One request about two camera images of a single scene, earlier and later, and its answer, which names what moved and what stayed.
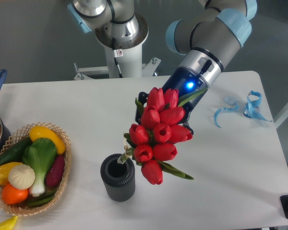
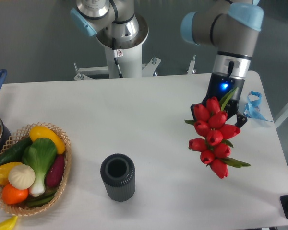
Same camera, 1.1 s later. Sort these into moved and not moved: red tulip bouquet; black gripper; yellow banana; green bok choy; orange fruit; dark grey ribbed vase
Moved: red tulip bouquet; black gripper
Not moved: orange fruit; green bok choy; dark grey ribbed vase; yellow banana
